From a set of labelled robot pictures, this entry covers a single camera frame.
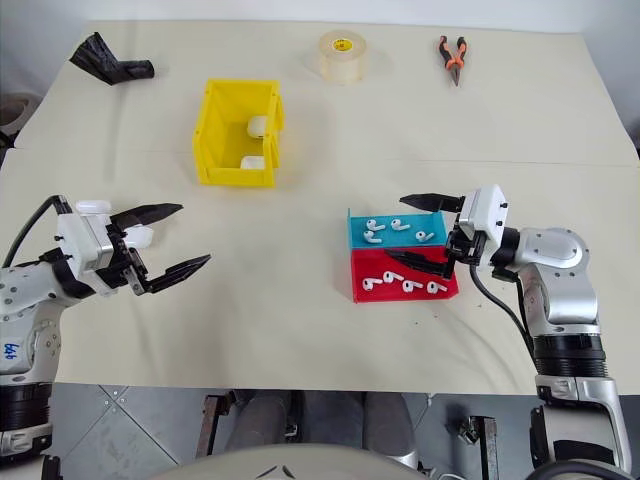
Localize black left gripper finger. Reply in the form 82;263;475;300
136;253;213;295
110;202;185;233

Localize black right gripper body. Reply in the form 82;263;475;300
444;214;495;269

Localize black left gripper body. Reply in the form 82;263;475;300
97;223;151;297

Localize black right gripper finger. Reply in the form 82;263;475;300
384;249;455;280
398;191;466;215

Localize yellow plastic bin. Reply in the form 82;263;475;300
191;77;287;190

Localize blue plastic tray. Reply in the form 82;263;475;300
346;208;452;252

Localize red plastic tray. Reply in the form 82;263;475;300
349;246;461;305

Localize cream paper table cover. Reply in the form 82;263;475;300
13;19;640;168
0;146;640;397

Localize orange black pliers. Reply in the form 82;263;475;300
433;34;470;88

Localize crumpled black plastic bag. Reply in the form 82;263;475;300
68;32;156;88

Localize clear tape roll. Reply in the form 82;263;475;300
313;29;372;86

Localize pale rounded robot torso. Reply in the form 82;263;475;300
148;441;427;480

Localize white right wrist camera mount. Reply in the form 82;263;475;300
456;183;511;243

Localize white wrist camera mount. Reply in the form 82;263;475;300
456;183;511;243
55;207;115;292

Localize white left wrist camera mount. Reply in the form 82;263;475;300
55;207;115;292

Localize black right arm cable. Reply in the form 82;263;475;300
467;263;540;362

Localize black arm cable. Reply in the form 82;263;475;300
0;195;70;269
467;263;540;362

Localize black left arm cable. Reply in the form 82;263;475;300
0;195;70;269

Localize rusty metal frame leg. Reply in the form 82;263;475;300
462;413;500;480
195;392;237;457

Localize beige tape ring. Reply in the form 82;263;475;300
0;91;40;147

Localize grey hose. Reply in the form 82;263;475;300
533;457;640;480

